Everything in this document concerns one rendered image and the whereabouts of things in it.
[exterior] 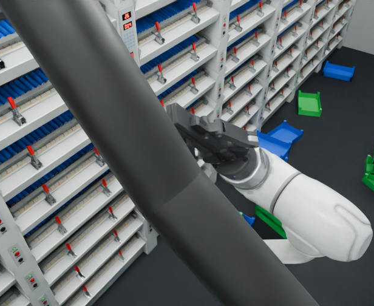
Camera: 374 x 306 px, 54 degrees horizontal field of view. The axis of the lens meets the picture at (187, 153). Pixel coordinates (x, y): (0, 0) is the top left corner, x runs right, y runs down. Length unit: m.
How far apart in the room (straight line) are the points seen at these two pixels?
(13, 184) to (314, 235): 1.02
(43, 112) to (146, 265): 1.37
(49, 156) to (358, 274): 1.94
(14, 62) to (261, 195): 0.82
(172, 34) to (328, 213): 1.23
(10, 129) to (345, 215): 1.00
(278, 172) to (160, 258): 1.77
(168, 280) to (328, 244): 1.73
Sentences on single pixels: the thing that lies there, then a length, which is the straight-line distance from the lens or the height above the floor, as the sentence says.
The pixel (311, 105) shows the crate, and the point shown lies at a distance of 3.77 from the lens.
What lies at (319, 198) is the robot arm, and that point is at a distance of 0.70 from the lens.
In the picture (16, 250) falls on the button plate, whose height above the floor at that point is 0.87.
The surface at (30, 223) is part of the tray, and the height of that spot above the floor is 0.94.
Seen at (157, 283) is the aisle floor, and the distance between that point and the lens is 2.34.
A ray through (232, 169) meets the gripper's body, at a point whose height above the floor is 1.62.
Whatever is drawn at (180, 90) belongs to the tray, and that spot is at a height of 0.97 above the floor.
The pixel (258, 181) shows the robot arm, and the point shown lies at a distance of 0.69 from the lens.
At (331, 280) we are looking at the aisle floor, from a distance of 2.50.
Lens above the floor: 2.06
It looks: 43 degrees down
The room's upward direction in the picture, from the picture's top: straight up
